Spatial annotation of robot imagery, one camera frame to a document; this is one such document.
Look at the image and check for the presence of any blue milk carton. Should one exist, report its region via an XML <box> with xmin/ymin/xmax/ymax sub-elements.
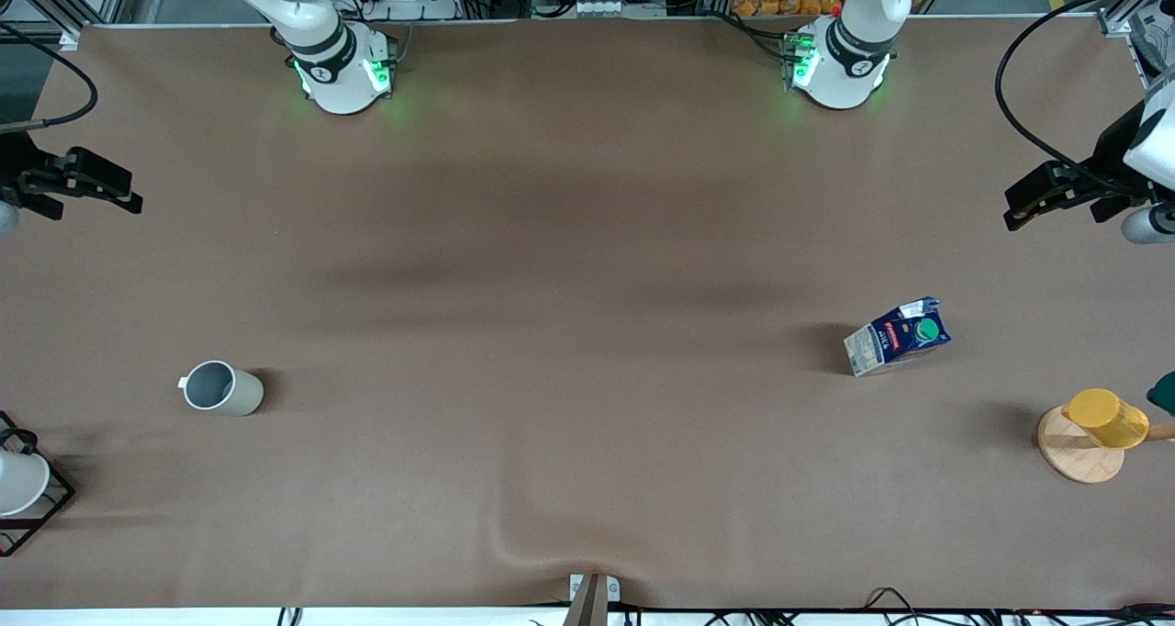
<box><xmin>844</xmin><ymin>296</ymin><xmax>952</xmax><ymax>378</ymax></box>

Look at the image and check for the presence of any grey ribbed cup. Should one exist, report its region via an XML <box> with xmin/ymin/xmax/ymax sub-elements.
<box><xmin>177</xmin><ymin>360</ymin><xmax>265</xmax><ymax>418</ymax></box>

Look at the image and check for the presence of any yellow plastic cup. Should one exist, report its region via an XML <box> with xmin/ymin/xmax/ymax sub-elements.
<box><xmin>1062</xmin><ymin>388</ymin><xmax>1150</xmax><ymax>450</ymax></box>

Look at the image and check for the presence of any white cup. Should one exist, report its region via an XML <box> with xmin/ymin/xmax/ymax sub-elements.
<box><xmin>0</xmin><ymin>449</ymin><xmax>50</xmax><ymax>517</ymax></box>

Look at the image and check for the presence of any wooden mug stand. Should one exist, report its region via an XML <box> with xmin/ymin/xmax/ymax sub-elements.
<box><xmin>1037</xmin><ymin>404</ymin><xmax>1175</xmax><ymax>485</ymax></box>

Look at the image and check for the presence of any brown table cloth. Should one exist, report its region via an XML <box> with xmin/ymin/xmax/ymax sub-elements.
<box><xmin>0</xmin><ymin>16</ymin><xmax>1175</xmax><ymax>610</ymax></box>

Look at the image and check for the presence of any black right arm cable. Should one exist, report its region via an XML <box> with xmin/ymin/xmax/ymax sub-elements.
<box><xmin>0</xmin><ymin>23</ymin><xmax>99</xmax><ymax>133</ymax></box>

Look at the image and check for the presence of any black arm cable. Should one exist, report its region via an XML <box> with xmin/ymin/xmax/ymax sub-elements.
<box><xmin>0</xmin><ymin>23</ymin><xmax>99</xmax><ymax>133</ymax></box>
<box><xmin>995</xmin><ymin>0</ymin><xmax>1175</xmax><ymax>186</ymax></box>

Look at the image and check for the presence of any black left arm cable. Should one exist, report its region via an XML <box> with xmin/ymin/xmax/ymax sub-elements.
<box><xmin>995</xmin><ymin>0</ymin><xmax>1175</xmax><ymax>186</ymax></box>

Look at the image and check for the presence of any aluminium frame profile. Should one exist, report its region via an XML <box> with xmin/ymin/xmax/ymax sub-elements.
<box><xmin>1097</xmin><ymin>0</ymin><xmax>1175</xmax><ymax>90</ymax></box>
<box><xmin>14</xmin><ymin>0</ymin><xmax>137</xmax><ymax>47</ymax></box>

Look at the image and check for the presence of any black wire rack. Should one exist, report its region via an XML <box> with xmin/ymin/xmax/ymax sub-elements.
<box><xmin>0</xmin><ymin>412</ymin><xmax>76</xmax><ymax>556</ymax></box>

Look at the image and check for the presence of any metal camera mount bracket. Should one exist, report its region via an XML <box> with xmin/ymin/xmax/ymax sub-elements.
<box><xmin>569</xmin><ymin>573</ymin><xmax>621</xmax><ymax>626</ymax></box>

